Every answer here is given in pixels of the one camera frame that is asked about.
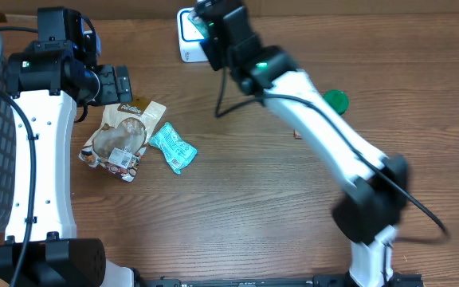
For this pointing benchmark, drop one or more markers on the green lid seasoning jar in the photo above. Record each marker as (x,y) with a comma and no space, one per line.
(338,100)

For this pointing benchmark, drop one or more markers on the small orange sachet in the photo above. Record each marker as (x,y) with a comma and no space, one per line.
(297,135)

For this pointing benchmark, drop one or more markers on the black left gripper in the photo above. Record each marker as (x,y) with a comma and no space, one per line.
(113,94)

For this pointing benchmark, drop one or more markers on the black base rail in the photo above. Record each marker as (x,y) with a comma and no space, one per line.
(316,281)

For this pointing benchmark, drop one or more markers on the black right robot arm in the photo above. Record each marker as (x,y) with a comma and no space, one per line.
(372,183)

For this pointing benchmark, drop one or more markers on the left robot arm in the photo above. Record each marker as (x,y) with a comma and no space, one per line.
(49,87)

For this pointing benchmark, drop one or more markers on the white barcode scanner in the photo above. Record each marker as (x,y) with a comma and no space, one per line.
(189,38)

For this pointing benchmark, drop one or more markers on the small green white sachet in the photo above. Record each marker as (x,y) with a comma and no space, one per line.
(198,23)

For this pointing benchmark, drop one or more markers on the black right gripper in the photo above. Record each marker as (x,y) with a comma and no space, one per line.
(213,56)

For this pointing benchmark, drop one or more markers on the teal snack packet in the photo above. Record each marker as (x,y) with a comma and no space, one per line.
(177,152)

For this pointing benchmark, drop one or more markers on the brown cookie bag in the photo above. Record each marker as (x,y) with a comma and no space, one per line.
(122,138)

